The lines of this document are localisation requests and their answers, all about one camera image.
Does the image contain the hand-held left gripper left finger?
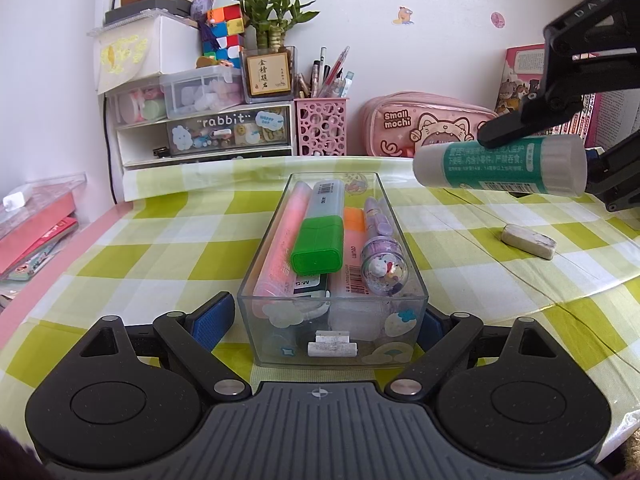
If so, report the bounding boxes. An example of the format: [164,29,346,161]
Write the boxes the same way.
[82,292,252,404]

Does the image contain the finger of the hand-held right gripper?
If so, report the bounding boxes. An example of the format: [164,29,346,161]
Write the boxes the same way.
[477,0,640,150]
[585,132,640,211]

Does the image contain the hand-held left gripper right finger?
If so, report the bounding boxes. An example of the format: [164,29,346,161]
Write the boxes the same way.
[384,310,558,403]

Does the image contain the glue stick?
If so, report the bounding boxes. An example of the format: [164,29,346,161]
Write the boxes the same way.
[412,135,588,198]

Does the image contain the clear plastic box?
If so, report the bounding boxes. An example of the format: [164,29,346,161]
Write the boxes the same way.
[237,172,430,368]

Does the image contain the purple pen with glitter cap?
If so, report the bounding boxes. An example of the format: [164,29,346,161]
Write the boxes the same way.
[360,196,411,296]

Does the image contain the orange highlighter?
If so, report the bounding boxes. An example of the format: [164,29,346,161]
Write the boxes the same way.
[327,207,383,343]

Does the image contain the pink highlighter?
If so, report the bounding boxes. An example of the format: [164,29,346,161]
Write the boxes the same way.
[252,181,313,301]

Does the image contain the green cap highlighter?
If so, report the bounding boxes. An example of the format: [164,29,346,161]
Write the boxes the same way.
[291,180,346,276]

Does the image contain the pink boxed book set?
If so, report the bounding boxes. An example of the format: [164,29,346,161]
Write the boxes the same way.
[495,45,596,148]

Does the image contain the open book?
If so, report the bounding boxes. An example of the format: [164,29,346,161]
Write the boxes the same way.
[585,91,640,148]

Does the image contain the pink pencil case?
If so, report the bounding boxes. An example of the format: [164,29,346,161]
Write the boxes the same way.
[360,92,498,158]

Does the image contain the green checkered tablecloth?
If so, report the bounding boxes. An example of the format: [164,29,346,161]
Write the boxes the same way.
[0,152,640,461]

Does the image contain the white eraser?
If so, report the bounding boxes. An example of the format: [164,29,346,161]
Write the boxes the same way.
[501,224,557,260]

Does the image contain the pink pen holder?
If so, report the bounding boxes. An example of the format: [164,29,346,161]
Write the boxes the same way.
[294,96,348,157]

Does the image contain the bunch of pens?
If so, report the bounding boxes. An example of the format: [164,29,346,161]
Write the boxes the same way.
[295,45,356,99]

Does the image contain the white drawer organizer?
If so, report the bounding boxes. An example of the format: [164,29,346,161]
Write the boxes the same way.
[116,102,296,171]

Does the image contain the clear case with pink books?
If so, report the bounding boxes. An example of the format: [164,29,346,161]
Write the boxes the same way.
[0,172,88,281]

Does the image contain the clear box of tape rolls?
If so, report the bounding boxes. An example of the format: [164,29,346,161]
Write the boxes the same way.
[107,85,168,126]

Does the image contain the clear lidded storage box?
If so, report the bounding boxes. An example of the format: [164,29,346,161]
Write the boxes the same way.
[160,67,246,121]

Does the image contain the small white block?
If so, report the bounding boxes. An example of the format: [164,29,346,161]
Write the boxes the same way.
[2,185,34,211]

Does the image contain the glass vase with label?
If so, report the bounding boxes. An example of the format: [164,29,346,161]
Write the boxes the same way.
[240,46,298,105]

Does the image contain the bamboo plant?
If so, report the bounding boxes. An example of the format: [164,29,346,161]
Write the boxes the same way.
[231,0,321,52]

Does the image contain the small yellow figurine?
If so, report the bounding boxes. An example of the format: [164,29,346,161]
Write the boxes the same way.
[195,55,241,69]

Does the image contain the clear sheet with yellow print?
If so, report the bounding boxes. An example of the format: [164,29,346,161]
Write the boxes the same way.
[95,32,151,94]

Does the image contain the colourful puzzle cubes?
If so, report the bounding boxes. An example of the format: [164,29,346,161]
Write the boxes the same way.
[200,4,248,68]

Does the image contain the black flat case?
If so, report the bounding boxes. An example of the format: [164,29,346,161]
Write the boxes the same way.
[104,0,193,26]

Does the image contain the black cable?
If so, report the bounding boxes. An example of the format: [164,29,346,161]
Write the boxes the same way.
[102,0,132,206]

